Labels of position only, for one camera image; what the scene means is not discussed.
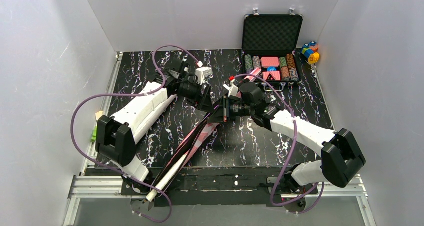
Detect pink racket cover bag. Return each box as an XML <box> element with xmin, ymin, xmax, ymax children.
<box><xmin>153</xmin><ymin>71</ymin><xmax>261</xmax><ymax>191</ymax></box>

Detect pink badminton racket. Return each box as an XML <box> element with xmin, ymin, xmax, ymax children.
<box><xmin>146</xmin><ymin>153</ymin><xmax>188</xmax><ymax>202</ymax></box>

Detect white shuttlecock tube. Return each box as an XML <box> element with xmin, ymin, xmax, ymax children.
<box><xmin>133</xmin><ymin>95</ymin><xmax>177</xmax><ymax>144</ymax></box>

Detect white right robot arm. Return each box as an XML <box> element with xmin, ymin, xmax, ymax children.
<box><xmin>219</xmin><ymin>82</ymin><xmax>366</xmax><ymax>191</ymax></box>

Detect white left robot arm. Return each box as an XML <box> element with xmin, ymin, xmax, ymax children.
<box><xmin>95</xmin><ymin>61</ymin><xmax>214</xmax><ymax>181</ymax></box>

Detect pink playing card deck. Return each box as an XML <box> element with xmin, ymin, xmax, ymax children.
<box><xmin>262</xmin><ymin>71</ymin><xmax>281</xmax><ymax>81</ymax></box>
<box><xmin>260</xmin><ymin>56</ymin><xmax>280</xmax><ymax>68</ymax></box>

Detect poker chip stack row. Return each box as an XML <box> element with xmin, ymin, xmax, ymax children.
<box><xmin>252</xmin><ymin>56</ymin><xmax>262</xmax><ymax>75</ymax></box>
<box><xmin>285</xmin><ymin>54</ymin><xmax>299</xmax><ymax>81</ymax></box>
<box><xmin>278</xmin><ymin>57</ymin><xmax>291</xmax><ymax>81</ymax></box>
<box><xmin>244</xmin><ymin>54</ymin><xmax>254</xmax><ymax>74</ymax></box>

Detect blue dealer button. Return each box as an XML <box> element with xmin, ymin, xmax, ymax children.
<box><xmin>266</xmin><ymin>67</ymin><xmax>277</xmax><ymax>72</ymax></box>

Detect black poker chip case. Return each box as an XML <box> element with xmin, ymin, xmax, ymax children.
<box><xmin>241</xmin><ymin>14</ymin><xmax>304</xmax><ymax>86</ymax></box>

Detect colourful toy blocks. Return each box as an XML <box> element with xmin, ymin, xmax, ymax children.
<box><xmin>301</xmin><ymin>41</ymin><xmax>320</xmax><ymax>65</ymax></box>

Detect small wooden block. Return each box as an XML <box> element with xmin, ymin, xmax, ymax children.
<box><xmin>95</xmin><ymin>110</ymin><xmax>104</xmax><ymax>121</ymax></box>

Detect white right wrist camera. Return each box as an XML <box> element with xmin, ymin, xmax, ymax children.
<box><xmin>223</xmin><ymin>76</ymin><xmax>240</xmax><ymax>99</ymax></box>

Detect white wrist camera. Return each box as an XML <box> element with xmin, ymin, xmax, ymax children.
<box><xmin>223</xmin><ymin>76</ymin><xmax>240</xmax><ymax>99</ymax></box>
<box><xmin>195</xmin><ymin>61</ymin><xmax>213</xmax><ymax>85</ymax></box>

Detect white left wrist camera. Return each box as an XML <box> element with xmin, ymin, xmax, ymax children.
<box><xmin>195</xmin><ymin>61</ymin><xmax>213</xmax><ymax>85</ymax></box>

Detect green clip on rail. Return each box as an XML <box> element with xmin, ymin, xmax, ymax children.
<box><xmin>90</xmin><ymin>126</ymin><xmax>97</xmax><ymax>143</ymax></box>

